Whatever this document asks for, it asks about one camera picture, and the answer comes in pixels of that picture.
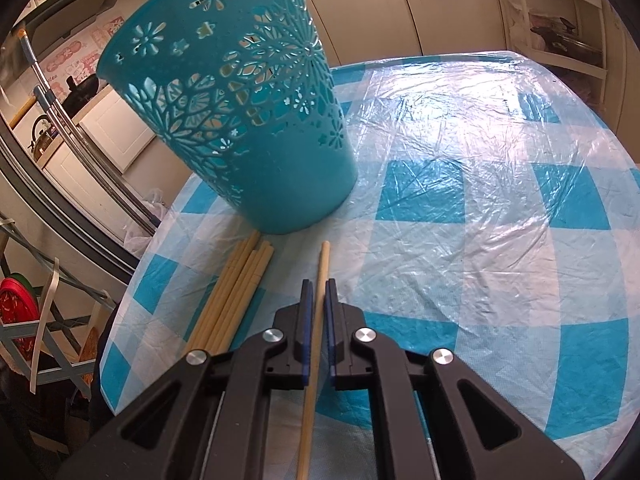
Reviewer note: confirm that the blue white checkered tablecloth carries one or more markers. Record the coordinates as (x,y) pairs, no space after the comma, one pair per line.
(450,260)

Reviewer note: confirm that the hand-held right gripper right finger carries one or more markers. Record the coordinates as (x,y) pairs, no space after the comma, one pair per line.
(330,340)

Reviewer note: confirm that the metal kettle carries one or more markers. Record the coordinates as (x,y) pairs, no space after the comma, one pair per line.
(42,132)

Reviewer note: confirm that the white stove counter cabinet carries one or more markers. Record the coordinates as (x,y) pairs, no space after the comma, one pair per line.
(117,130)

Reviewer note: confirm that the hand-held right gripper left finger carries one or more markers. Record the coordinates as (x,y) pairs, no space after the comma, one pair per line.
(307,340)

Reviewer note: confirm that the dark sliding door frame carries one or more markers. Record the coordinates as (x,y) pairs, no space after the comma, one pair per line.
(50,210)

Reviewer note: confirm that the black pan on shelf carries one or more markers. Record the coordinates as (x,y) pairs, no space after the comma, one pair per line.
(570,45)

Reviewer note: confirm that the teal perforated plastic basket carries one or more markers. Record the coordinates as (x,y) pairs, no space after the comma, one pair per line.
(280,175)

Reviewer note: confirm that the cream kitchen base cabinets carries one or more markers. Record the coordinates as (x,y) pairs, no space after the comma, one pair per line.
(370,10)

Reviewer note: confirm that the single bamboo chopstick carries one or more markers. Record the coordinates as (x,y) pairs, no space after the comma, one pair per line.
(306,435)

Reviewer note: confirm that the pink wall stickers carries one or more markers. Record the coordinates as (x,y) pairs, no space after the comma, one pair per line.
(75,55)

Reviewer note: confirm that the clear plastic bag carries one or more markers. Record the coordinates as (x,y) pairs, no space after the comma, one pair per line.
(145,220)

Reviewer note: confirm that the white open shelf rack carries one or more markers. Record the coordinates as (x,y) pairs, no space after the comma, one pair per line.
(590,15)

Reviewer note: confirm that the orange-tipped metal mop pole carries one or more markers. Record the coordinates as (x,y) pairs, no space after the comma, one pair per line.
(75,125)

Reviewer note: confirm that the red round plate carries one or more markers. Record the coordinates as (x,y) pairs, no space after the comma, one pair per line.
(17,302)

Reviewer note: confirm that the blue-jointed metal mop pole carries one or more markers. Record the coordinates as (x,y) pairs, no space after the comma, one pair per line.
(100,170)

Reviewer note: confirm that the black cooking pot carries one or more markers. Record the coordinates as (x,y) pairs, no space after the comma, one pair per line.
(82,91)

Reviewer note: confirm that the bundle of bamboo chopsticks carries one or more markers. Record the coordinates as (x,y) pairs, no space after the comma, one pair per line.
(235,290)

